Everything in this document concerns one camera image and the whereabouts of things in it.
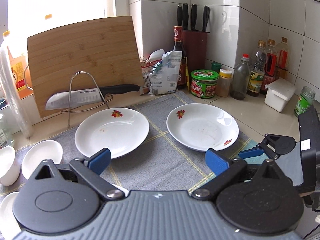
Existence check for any dark red knife block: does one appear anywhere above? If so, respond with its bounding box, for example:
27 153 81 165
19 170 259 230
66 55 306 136
182 29 208 77

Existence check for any santoku knife black handle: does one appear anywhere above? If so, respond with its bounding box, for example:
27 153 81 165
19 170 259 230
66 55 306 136
45 84 140 110

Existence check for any yellow-lid spice jar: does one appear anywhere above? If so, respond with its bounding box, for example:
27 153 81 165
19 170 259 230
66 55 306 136
215 68 232 97

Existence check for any glass jar green lid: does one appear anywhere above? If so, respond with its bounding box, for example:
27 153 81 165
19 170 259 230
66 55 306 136
0 102 15 149

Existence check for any white plastic box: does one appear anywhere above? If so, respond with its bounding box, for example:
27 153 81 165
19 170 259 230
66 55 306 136
264 77 297 113

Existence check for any green jar silver lid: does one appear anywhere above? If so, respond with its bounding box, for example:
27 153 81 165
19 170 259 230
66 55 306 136
294 86 316 117

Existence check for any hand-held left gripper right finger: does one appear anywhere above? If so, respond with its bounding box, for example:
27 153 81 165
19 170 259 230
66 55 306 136
191 148 292 202

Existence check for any bamboo cutting board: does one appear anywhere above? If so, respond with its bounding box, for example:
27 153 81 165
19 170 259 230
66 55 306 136
24 16 144 118

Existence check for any plain white bowl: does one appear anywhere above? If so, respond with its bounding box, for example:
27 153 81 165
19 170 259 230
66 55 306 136
0 146 20 187
21 140 63 180

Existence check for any red white packet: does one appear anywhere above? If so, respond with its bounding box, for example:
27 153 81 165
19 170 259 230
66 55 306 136
139 49 165 95

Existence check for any white blue printed packet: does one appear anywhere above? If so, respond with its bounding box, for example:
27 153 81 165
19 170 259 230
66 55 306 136
148 51 183 96

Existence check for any bottle yellow-green label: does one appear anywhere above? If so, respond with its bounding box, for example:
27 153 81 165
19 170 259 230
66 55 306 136
247 40 268 97

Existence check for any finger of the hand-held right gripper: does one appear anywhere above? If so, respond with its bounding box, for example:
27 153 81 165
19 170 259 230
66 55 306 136
238 133 280 161

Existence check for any clear bottle red label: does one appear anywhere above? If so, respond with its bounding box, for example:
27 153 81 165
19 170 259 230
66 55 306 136
275 37 290 80

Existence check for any thick plastic wrap roll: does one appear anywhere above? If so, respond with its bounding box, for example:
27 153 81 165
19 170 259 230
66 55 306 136
0 41 34 138

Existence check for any metal wire rack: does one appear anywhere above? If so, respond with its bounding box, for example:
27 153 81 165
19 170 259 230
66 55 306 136
61 71 114 128

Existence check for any green-lid sauce jar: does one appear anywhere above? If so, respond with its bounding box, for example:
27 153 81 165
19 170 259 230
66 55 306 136
190 69 219 98

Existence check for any dark soy sauce bottle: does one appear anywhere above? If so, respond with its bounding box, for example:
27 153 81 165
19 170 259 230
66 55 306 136
172 26 188 90

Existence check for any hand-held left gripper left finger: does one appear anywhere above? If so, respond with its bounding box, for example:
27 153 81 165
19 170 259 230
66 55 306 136
27 148 125 202

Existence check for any grey checked cloth mat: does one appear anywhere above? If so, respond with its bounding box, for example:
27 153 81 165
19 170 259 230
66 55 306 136
0 90 258 198

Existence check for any white bowl pink flower print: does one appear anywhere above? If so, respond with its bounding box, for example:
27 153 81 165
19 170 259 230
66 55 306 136
0 192 20 239

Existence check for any glass bottle red cap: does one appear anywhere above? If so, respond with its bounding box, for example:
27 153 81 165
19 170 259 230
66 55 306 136
230 53 251 100

